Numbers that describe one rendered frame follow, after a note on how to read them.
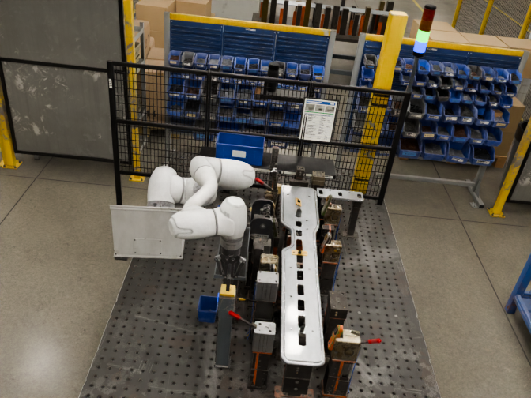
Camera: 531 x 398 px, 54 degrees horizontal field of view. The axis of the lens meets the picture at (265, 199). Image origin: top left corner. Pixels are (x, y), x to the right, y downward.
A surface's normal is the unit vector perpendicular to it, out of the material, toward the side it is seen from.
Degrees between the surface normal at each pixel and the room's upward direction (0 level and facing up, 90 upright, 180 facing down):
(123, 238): 90
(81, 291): 0
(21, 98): 90
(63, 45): 92
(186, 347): 0
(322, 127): 90
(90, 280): 0
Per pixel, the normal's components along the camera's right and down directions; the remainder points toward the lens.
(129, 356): 0.10, -0.83
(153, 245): 0.06, 0.55
